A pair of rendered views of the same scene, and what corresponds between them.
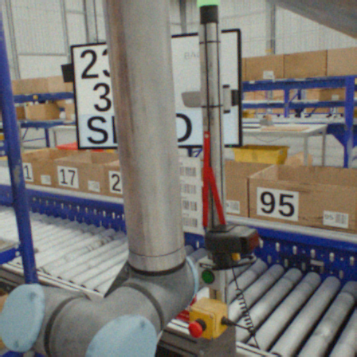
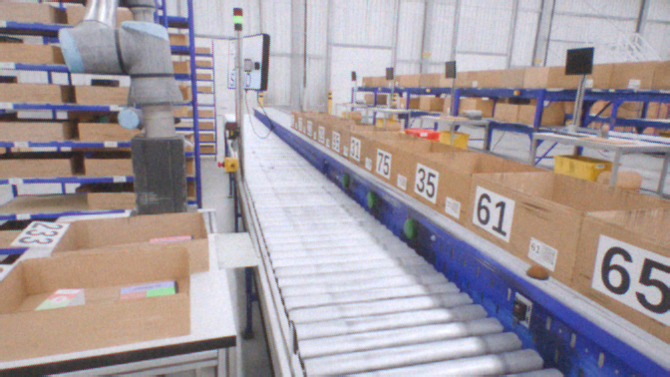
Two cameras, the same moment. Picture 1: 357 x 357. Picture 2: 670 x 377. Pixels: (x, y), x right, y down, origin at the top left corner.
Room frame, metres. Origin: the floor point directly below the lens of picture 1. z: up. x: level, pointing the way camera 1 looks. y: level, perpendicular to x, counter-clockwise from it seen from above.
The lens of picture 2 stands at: (-0.59, -1.96, 1.28)
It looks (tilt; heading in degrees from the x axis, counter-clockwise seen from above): 14 degrees down; 36
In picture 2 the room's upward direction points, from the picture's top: 2 degrees clockwise
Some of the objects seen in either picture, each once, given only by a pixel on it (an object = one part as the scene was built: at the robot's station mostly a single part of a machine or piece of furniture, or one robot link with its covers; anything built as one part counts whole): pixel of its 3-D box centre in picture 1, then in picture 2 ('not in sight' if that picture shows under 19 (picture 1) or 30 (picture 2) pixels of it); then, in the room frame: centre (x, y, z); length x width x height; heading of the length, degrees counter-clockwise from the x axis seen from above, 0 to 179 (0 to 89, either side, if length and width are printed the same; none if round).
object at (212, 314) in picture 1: (219, 323); (229, 165); (0.94, -0.13, 0.84); 0.15 x 0.09 x 0.07; 52
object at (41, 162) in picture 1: (52, 167); (309, 121); (2.55, 0.65, 0.97); 0.39 x 0.29 x 0.17; 53
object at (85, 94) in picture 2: not in sight; (122, 95); (0.72, 0.56, 1.19); 0.40 x 0.30 x 0.10; 142
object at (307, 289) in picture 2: not in sight; (365, 287); (0.37, -1.39, 0.72); 0.52 x 0.05 x 0.05; 142
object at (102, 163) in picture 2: not in sight; (129, 163); (0.73, 0.56, 0.79); 0.40 x 0.30 x 0.10; 143
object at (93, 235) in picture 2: not in sight; (139, 244); (0.03, -0.79, 0.80); 0.38 x 0.28 x 0.10; 147
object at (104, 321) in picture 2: not in sight; (101, 294); (-0.19, -1.02, 0.80); 0.38 x 0.28 x 0.10; 145
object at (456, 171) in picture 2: not in sight; (473, 186); (0.85, -1.51, 0.96); 0.39 x 0.29 x 0.17; 52
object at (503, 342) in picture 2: not in sight; (416, 357); (0.16, -1.64, 0.72); 0.52 x 0.05 x 0.05; 142
